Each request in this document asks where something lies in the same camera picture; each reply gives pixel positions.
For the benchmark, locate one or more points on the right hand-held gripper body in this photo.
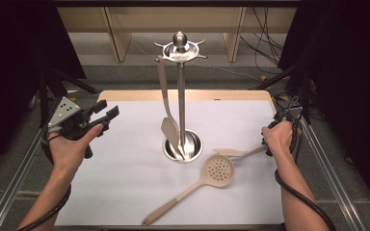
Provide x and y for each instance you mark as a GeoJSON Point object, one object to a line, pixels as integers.
{"type": "Point", "coordinates": [281, 116]}

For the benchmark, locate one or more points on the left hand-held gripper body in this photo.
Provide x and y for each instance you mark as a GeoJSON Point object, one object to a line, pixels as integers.
{"type": "Point", "coordinates": [65, 114]}

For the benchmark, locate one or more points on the beige slotted spatula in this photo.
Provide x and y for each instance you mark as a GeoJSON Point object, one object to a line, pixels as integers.
{"type": "Point", "coordinates": [234, 152]}

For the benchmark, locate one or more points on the beige perforated skimmer spoon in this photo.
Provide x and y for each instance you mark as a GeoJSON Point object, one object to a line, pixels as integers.
{"type": "Point", "coordinates": [218, 170]}

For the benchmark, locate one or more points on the beige solid spoon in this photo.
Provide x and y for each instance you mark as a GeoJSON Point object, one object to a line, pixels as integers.
{"type": "Point", "coordinates": [170, 128]}

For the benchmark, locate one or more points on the steel utensil rack stand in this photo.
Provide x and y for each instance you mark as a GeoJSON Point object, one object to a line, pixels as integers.
{"type": "Point", "coordinates": [181, 96]}

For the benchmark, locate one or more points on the person's right hand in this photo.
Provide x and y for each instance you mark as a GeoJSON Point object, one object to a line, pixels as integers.
{"type": "Point", "coordinates": [281, 138]}

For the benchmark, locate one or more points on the person's left hand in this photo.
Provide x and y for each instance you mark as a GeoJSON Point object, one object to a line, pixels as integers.
{"type": "Point", "coordinates": [67, 154]}

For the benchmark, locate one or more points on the yellow tape piece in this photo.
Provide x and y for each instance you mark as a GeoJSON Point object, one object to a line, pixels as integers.
{"type": "Point", "coordinates": [263, 78]}
{"type": "Point", "coordinates": [284, 97]}
{"type": "Point", "coordinates": [73, 99]}

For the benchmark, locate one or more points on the black metal stand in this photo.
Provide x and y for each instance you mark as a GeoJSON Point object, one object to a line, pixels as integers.
{"type": "Point", "coordinates": [305, 86]}
{"type": "Point", "coordinates": [45, 89]}

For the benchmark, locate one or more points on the white paper sheet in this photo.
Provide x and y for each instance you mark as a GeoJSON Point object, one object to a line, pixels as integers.
{"type": "Point", "coordinates": [135, 179]}

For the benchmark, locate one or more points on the black curtain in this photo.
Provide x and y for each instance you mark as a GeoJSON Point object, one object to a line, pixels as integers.
{"type": "Point", "coordinates": [13, 64]}
{"type": "Point", "coordinates": [350, 80]}

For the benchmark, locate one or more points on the wooden shelf unit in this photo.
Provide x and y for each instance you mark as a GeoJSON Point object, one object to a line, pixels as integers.
{"type": "Point", "coordinates": [118, 35]}

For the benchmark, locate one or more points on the aluminium floor rail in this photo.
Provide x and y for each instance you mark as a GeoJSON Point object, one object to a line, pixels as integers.
{"type": "Point", "coordinates": [16, 183]}
{"type": "Point", "coordinates": [330, 179]}

